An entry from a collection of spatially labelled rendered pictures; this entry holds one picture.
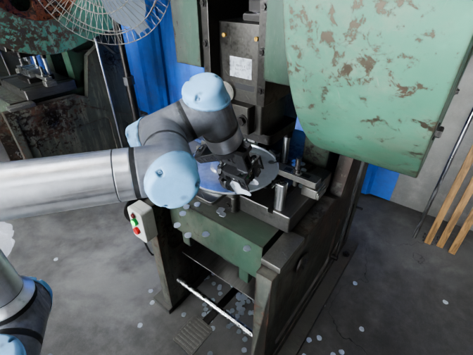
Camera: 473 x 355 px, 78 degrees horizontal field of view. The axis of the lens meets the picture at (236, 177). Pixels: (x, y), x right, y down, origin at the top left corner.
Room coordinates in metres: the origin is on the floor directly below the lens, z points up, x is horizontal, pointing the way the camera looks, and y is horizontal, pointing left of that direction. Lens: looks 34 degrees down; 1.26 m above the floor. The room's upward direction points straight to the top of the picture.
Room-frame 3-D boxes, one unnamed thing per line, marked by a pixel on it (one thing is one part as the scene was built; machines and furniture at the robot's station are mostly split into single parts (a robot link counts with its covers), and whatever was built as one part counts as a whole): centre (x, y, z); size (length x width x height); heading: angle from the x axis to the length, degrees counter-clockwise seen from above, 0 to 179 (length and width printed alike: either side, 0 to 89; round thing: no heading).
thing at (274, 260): (0.81, -0.36, 0.45); 0.92 x 0.12 x 0.90; 143
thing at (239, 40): (0.83, -0.04, 1.04); 0.17 x 0.15 x 0.30; 143
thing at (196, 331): (0.76, 0.02, 0.14); 0.59 x 0.10 x 0.05; 143
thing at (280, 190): (0.66, -0.13, 0.75); 0.03 x 0.03 x 0.10; 53
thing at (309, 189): (0.76, -0.20, 0.76); 0.17 x 0.06 x 0.10; 53
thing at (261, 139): (0.87, -0.07, 0.86); 0.20 x 0.16 x 0.05; 53
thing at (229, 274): (0.87, -0.07, 0.31); 0.43 x 0.42 x 0.01; 53
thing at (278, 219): (0.86, -0.06, 0.68); 0.45 x 0.30 x 0.06; 53
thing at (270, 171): (0.76, 0.02, 0.78); 0.29 x 0.29 x 0.01
